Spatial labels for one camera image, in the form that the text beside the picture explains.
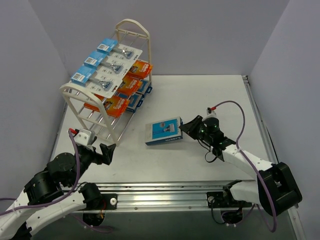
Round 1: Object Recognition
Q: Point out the blue Gillette razor blister pack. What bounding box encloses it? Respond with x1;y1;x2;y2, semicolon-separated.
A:
96;38;143;61

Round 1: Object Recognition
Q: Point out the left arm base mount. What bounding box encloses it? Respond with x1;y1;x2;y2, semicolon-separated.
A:
84;193;118;211

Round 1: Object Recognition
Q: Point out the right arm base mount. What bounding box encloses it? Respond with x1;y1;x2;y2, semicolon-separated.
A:
206;191;239;209

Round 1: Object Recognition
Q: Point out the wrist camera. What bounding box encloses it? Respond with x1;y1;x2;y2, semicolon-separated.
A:
68;128;96;149
202;107;217;122

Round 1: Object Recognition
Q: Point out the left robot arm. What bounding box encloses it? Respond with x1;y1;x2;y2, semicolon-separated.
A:
0;128;118;240

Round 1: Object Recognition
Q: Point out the blue Harry's box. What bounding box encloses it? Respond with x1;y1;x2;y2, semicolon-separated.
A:
145;116;183;146
136;79;153;98
118;93;144;113

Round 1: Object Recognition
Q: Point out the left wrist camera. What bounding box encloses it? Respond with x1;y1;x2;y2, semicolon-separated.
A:
68;128;96;149

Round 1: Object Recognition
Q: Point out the aluminium rail frame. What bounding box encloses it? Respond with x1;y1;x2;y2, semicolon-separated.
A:
27;74;300;215

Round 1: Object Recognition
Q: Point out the orange Gillette Fusion box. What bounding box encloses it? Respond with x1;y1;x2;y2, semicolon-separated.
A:
126;59;153;79

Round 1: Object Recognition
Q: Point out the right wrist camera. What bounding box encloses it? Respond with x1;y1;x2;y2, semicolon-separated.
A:
202;107;217;122

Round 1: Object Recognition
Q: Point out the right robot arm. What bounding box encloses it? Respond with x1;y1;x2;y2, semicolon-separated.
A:
179;115;303;216

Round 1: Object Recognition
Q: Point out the cream metal-rod shelf rack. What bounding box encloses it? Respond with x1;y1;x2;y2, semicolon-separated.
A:
60;18;153;144

